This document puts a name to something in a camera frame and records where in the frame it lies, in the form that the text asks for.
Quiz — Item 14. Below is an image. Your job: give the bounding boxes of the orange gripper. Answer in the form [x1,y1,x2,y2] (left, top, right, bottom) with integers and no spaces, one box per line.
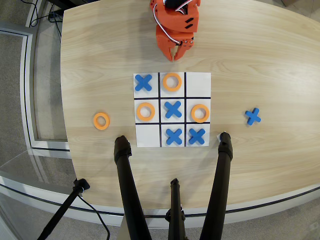
[155,24,195,62]

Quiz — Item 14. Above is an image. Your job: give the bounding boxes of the orange foam ring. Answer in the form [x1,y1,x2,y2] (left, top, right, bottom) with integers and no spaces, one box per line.
[190,103,210,124]
[136,102,156,122]
[162,72,183,91]
[92,112,111,131]

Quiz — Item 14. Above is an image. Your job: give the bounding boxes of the blue foam cross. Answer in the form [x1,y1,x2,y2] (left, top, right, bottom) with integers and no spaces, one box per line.
[188,128,207,146]
[164,100,183,119]
[165,128,183,146]
[134,74,153,92]
[244,107,262,126]

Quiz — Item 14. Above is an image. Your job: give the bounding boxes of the white tic-tac-toe grid board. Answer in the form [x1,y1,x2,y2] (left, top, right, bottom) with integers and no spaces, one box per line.
[133,72,212,148]

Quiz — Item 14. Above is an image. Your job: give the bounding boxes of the short black tripod leg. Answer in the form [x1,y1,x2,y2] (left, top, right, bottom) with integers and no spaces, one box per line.
[164,177,187,240]

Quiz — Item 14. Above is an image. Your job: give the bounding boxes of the thin black stand pole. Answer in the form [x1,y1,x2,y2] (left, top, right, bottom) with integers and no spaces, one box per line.
[36,178,91,240]

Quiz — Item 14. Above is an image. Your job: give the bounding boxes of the black floor cables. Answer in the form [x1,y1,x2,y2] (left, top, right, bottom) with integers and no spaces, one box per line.
[29,0,63,38]

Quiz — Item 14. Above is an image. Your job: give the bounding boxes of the white glass panel frame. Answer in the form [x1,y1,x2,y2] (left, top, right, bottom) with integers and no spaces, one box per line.
[0,21,72,153]

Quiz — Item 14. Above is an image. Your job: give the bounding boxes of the thin black cable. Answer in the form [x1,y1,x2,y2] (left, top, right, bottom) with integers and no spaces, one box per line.
[77,193,111,240]

